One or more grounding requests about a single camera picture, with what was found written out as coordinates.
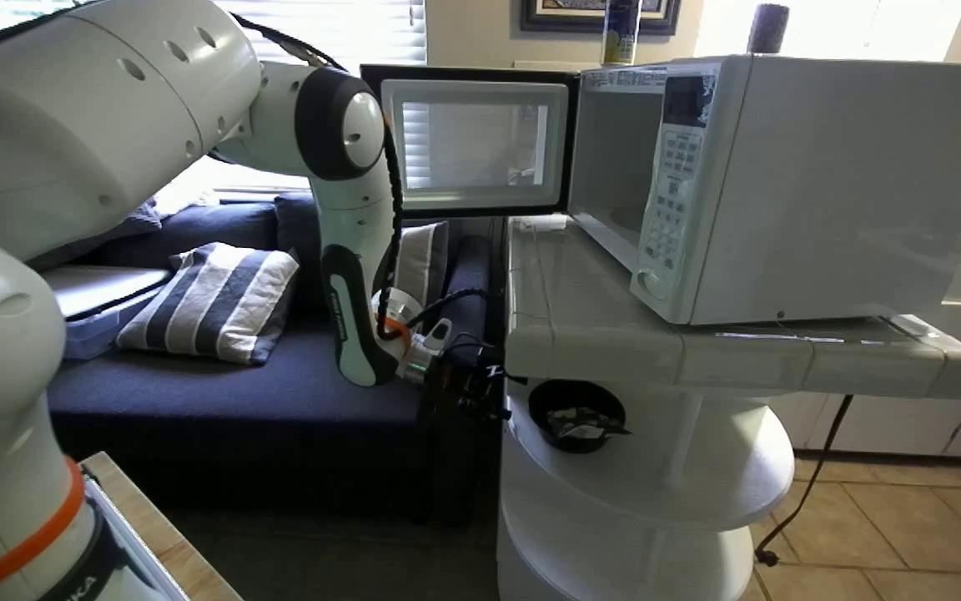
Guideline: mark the grey cushion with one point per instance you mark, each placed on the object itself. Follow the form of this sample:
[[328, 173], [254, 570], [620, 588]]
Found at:
[[101, 291]]

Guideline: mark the bright window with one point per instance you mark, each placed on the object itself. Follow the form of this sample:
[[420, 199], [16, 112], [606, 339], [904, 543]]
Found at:
[[334, 29]]

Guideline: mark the white tiled counter with shelves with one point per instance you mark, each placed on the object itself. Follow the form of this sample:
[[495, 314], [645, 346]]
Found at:
[[614, 335]]

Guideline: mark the white microwave oven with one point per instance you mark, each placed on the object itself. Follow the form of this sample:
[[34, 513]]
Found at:
[[834, 189]]

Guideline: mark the dark blue sofa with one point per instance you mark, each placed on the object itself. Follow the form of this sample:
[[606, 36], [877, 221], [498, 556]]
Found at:
[[235, 412]]

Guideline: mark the large striped pillow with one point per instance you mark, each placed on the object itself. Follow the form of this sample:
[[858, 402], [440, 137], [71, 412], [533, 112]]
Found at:
[[209, 301]]

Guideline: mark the microwave door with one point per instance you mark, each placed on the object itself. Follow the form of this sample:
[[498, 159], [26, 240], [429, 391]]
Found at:
[[475, 137]]

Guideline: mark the small dark jar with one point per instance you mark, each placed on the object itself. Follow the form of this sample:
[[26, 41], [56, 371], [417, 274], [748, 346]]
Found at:
[[767, 29]]

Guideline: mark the tall blue can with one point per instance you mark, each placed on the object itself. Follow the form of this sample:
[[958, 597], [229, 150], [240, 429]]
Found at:
[[620, 31]]

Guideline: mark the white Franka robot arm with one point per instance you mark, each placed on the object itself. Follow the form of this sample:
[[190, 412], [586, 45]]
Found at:
[[81, 120]]

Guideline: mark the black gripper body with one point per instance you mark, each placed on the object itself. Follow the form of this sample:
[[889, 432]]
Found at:
[[466, 385]]

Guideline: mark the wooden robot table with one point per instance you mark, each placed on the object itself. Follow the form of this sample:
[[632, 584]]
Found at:
[[164, 534]]

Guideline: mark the black bowl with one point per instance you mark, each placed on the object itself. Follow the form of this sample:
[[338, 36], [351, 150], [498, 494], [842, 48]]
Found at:
[[579, 418]]

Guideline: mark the framed picture with white mat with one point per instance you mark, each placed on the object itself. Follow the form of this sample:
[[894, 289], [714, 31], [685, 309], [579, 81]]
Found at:
[[597, 15]]

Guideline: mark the small striped pillow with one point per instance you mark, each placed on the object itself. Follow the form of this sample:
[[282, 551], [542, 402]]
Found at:
[[420, 260]]

